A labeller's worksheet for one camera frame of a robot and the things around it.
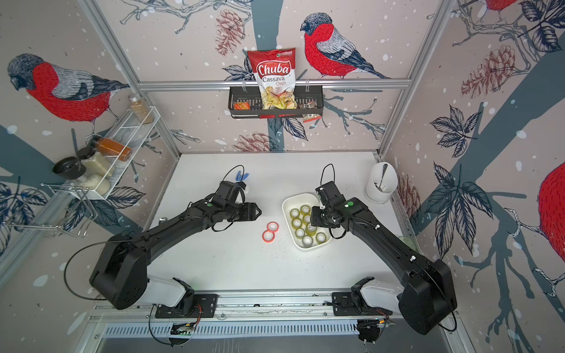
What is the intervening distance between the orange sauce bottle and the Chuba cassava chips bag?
0.53m

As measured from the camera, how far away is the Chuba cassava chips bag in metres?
0.81

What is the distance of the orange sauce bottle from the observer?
0.71 m

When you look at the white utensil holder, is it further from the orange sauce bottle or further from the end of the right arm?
the orange sauce bottle
